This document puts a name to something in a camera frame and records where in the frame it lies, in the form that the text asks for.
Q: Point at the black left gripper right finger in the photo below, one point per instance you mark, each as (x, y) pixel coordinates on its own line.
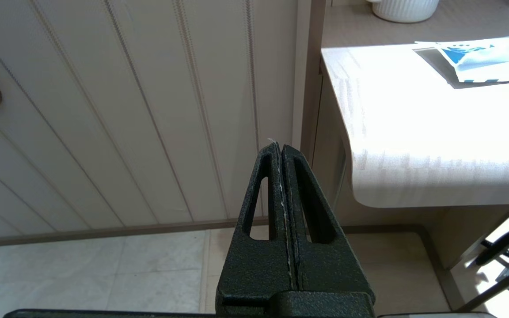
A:
(329, 269)

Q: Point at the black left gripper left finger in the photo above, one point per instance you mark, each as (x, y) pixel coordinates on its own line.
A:
(254, 269)

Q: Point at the white horse-print paper pouch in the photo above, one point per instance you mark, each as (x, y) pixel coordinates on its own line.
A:
(493, 62)

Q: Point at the white ribbed ceramic mug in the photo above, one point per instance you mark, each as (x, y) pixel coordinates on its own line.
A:
(404, 9)

